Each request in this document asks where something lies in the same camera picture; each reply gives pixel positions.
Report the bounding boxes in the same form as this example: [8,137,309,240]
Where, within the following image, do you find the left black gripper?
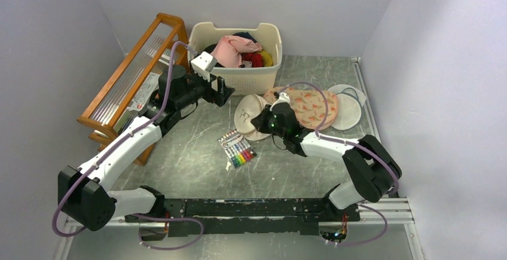
[176,68,236,109]

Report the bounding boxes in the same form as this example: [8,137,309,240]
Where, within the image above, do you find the beige mesh laundry bag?
[234,94,270,141]

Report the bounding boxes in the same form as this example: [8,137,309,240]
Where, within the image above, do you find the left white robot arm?
[53,65,235,231]

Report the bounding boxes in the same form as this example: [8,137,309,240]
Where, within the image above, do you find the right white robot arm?
[251,103,402,221]

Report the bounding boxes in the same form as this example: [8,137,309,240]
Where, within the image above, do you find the floral pink laundry bag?
[283,88,339,130]

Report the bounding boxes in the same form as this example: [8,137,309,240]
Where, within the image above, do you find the cream plastic laundry basket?
[189,22,282,96]

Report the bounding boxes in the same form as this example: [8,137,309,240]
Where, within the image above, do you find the white mesh laundry bag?
[328,84,367,131]

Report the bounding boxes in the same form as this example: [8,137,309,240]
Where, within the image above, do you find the papers on shelf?
[126,49,170,111]

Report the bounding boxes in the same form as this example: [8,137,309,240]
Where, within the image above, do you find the dark navy garment in basket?
[204,32,257,54]

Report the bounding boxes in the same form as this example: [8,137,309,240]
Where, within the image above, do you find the marker pen pack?
[218,129,257,168]

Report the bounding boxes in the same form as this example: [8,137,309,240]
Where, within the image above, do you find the yellow garment in basket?
[259,50,274,67]

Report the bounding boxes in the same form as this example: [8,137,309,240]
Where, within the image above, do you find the red garment in basket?
[242,53,264,68]

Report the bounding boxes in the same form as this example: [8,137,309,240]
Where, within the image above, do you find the orange wooden shelf rack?
[77,13,188,151]

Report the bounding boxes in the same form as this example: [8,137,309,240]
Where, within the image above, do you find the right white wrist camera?
[272,92,291,106]

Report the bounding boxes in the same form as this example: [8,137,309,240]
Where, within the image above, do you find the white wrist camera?
[272,92,291,106]
[190,51,217,82]

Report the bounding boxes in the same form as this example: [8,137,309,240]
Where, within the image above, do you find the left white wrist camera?
[190,51,217,82]

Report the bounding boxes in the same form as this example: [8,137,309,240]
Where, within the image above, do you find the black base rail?
[150,198,360,237]

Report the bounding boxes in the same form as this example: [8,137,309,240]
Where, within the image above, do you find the aluminium frame rail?
[54,198,425,259]

